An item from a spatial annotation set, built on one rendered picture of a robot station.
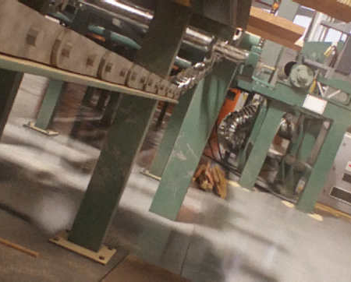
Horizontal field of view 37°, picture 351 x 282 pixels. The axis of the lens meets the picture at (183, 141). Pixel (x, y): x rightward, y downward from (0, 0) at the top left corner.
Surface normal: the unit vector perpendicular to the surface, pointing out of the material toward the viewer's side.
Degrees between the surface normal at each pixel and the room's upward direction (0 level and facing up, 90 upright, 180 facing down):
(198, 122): 90
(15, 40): 90
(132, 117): 90
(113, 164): 90
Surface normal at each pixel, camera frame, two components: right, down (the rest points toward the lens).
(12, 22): 0.93, 0.37
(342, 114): -0.09, 0.05
